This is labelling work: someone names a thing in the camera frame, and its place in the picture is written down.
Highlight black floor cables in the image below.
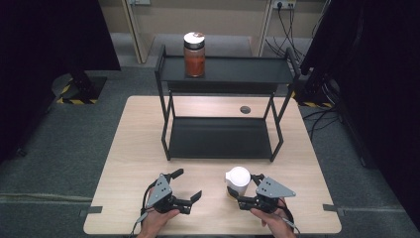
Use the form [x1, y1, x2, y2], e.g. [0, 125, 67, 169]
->
[301, 104, 342, 142]

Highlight person's right hand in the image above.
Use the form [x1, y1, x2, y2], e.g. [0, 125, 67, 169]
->
[250, 197, 297, 238]

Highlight silver lid red sauce jar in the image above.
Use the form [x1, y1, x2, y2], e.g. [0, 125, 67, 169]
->
[182, 31, 207, 79]

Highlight black metal two-tier shelf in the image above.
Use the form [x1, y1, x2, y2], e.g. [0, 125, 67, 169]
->
[154, 44, 302, 164]

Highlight white wall power socket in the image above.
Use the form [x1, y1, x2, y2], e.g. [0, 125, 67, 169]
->
[271, 0, 297, 10]

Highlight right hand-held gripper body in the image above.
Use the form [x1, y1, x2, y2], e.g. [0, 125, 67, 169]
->
[237, 177, 297, 214]

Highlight person's left hand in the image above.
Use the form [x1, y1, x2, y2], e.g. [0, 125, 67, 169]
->
[136, 207, 181, 238]

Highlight stand base with hazard tape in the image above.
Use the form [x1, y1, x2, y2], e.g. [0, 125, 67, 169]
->
[51, 70, 109, 106]
[289, 74, 335, 109]

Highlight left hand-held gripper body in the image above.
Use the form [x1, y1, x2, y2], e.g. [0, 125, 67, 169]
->
[146, 174, 194, 215]

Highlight right hand-held gripper cable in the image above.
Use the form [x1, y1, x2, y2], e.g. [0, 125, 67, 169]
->
[278, 203, 302, 237]

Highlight beige frame post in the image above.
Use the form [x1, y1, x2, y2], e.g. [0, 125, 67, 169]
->
[120, 0, 151, 65]
[250, 0, 275, 58]

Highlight left hand-held gripper cable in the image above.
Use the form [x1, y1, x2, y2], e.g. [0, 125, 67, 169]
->
[130, 179, 157, 238]

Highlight hand-held gripper cable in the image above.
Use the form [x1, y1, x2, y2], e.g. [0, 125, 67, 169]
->
[278, 203, 302, 237]
[130, 179, 157, 238]

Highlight black cables from socket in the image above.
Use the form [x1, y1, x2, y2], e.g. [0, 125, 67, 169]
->
[264, 3, 305, 63]

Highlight white cup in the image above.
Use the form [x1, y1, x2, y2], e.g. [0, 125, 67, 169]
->
[224, 166, 253, 201]

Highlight black curtain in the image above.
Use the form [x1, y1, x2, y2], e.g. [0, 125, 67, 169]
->
[299, 0, 420, 230]
[0, 0, 122, 164]

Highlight grey tape strip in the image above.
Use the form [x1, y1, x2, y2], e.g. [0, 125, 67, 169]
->
[78, 205, 104, 218]
[322, 203, 345, 213]

